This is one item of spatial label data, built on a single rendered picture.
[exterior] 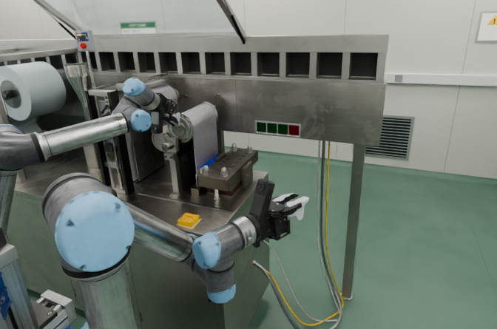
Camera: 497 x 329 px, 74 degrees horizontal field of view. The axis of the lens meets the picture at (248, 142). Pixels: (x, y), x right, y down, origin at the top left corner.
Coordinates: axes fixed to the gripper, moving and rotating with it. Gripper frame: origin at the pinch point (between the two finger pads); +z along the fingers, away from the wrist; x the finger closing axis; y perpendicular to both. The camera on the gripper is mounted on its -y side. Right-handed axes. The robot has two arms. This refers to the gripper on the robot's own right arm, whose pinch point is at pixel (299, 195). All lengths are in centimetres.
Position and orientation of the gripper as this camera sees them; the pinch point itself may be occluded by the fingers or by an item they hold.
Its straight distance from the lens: 100.5
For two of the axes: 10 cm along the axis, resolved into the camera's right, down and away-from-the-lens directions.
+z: 7.7, -2.4, 5.9
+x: 6.3, 1.1, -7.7
